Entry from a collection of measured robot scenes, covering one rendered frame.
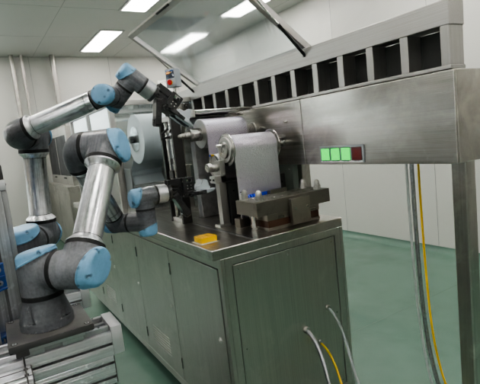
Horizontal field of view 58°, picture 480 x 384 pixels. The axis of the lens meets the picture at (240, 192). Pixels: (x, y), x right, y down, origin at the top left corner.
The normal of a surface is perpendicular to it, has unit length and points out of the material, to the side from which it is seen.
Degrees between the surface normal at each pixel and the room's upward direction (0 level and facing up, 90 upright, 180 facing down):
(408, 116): 90
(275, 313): 90
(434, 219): 90
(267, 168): 90
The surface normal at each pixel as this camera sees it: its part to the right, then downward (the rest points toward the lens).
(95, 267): 0.96, 0.04
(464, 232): -0.84, 0.16
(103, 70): 0.53, 0.05
